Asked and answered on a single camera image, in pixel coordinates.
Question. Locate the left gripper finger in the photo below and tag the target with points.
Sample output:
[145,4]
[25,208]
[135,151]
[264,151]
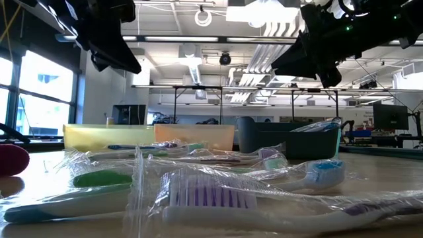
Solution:
[99,64]
[119,56]

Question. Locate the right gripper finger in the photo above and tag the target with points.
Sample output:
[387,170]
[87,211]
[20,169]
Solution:
[297,72]
[295,56]

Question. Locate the blue toothbrush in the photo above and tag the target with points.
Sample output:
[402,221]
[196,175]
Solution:
[82,205]
[327,125]

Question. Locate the purple toothbrush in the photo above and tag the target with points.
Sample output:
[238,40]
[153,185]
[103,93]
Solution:
[267,152]
[211,198]
[132,147]

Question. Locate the green toothbrush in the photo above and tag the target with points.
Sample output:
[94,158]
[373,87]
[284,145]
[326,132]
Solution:
[102,178]
[196,146]

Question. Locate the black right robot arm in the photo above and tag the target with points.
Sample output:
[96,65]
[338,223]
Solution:
[390,23]

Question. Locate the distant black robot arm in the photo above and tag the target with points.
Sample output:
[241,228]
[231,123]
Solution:
[349,127]

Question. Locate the small yellow cup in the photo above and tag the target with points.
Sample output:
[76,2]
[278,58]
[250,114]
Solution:
[110,121]

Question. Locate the black equipment box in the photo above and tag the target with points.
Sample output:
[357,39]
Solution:
[129,114]

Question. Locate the black ceiling spotlight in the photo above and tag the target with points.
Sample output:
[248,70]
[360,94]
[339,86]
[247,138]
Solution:
[368,85]
[225,59]

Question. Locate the large window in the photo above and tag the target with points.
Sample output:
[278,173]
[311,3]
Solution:
[43,92]

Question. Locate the yellow plastic bin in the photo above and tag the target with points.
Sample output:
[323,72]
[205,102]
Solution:
[92,135]

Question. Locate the small dark teal bin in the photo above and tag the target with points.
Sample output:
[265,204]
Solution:
[297,145]

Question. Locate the light turquoise plastic bin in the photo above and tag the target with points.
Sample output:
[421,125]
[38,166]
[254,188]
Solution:
[339,145]

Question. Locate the black desktop monitor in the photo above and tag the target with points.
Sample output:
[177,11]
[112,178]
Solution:
[390,116]

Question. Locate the orange plastic bin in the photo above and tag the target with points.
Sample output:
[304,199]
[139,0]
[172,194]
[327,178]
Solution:
[215,135]

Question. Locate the magenta cloth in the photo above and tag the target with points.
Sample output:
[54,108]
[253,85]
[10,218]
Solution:
[13,160]

